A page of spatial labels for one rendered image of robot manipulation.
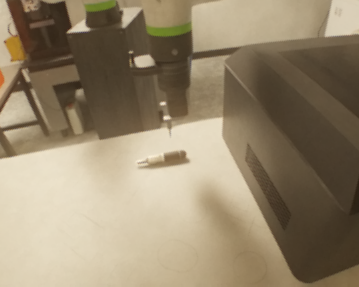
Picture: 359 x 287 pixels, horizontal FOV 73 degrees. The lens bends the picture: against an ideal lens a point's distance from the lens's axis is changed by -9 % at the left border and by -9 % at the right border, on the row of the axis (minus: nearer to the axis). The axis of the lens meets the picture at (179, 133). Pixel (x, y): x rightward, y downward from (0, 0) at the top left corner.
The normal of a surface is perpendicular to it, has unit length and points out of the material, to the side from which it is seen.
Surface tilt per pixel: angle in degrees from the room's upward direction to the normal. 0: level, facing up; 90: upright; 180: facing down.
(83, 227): 0
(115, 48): 90
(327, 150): 58
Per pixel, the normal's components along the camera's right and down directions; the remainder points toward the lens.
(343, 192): -0.86, -0.26
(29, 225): -0.07, -0.77
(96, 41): -0.11, 0.64
